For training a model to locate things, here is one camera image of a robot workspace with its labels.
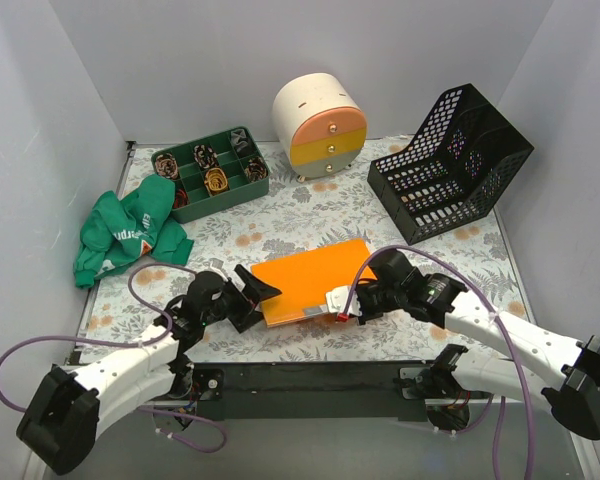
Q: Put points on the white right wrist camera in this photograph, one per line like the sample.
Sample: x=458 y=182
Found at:
x=336 y=301

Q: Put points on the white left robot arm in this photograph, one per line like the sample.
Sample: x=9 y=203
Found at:
x=71 y=409

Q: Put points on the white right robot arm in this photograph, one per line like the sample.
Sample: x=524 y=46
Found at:
x=538 y=367

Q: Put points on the green cloth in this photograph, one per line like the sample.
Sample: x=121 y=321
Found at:
x=119 y=231

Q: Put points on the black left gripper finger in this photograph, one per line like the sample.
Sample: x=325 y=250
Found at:
x=244 y=320
x=255 y=289

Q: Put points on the cream round drawer cabinet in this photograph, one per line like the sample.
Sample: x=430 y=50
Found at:
x=302 y=98

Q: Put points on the yellow drawer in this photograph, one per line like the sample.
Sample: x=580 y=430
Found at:
x=314 y=151

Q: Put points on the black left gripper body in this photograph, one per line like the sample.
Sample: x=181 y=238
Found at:
x=240 y=304

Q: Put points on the black mesh file basket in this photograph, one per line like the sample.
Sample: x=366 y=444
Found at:
x=455 y=168

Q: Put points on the orange folder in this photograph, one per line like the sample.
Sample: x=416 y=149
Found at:
x=305 y=278

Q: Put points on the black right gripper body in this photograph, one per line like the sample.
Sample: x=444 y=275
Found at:
x=362 y=304

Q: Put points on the green compartment organizer box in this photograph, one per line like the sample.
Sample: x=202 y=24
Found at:
x=213 y=173

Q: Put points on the aluminium frame rail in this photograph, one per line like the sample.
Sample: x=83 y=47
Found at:
x=70 y=410

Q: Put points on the orange drawer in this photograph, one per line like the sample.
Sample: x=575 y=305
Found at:
x=328 y=123

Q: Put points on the grey bottom drawer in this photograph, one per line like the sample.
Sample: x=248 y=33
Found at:
x=326 y=166

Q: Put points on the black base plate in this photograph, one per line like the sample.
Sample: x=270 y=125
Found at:
x=403 y=390

